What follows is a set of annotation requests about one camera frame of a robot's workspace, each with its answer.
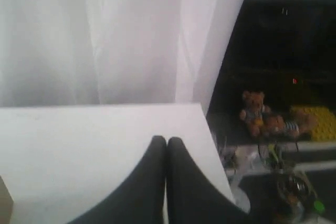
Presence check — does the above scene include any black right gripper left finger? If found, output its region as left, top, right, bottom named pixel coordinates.
left=70, top=135, right=166, bottom=223

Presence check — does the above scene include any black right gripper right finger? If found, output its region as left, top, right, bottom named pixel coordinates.
left=166, top=137, right=254, bottom=224

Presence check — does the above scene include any brown paper bag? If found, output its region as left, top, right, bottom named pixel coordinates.
left=0, top=177, right=14, bottom=224

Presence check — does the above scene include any clear jar green cap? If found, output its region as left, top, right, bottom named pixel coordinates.
left=273, top=171, right=325, bottom=223

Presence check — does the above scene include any sitting brown teddy bear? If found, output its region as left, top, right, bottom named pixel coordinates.
left=239, top=90, right=271, bottom=137

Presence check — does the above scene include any lying brown teddy bear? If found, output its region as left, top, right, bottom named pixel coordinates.
left=261, top=110, right=317, bottom=138

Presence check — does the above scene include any yellow studded mat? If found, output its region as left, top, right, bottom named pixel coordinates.
left=290, top=106, right=335, bottom=142

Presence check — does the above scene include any white backdrop curtain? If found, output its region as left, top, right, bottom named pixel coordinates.
left=1, top=0, right=243, bottom=111

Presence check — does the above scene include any grey metal shelf rack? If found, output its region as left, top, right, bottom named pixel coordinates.
left=207, top=0, right=335, bottom=223

